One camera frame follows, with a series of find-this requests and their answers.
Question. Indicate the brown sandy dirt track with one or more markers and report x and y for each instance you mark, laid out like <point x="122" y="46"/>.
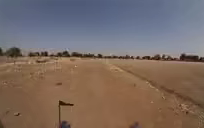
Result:
<point x="96" y="90"/>

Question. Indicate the small dark flag on pole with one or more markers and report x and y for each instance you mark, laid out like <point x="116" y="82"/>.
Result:
<point x="65" y="103"/>

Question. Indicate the row of trees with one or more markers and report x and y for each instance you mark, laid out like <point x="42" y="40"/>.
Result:
<point x="14" y="51"/>

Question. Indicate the robot's own part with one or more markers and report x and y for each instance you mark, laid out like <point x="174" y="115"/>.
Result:
<point x="64" y="125"/>
<point x="134" y="125"/>

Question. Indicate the bare brown dirt field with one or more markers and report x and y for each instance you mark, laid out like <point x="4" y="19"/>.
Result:
<point x="183" y="78"/>

